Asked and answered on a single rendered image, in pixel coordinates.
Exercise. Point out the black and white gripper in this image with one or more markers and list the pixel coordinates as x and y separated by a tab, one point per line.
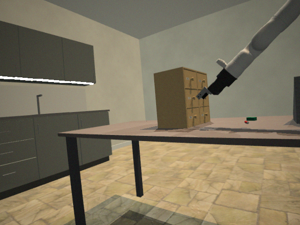
226	77

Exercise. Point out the wooden drawer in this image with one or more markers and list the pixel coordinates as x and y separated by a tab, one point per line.
204	101
204	114
201	80
190	79
191	99
193	116

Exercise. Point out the small brown wooden chest of drawers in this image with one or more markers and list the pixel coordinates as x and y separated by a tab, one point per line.
171	98

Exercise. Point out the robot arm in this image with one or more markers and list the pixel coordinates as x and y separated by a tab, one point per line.
264	36

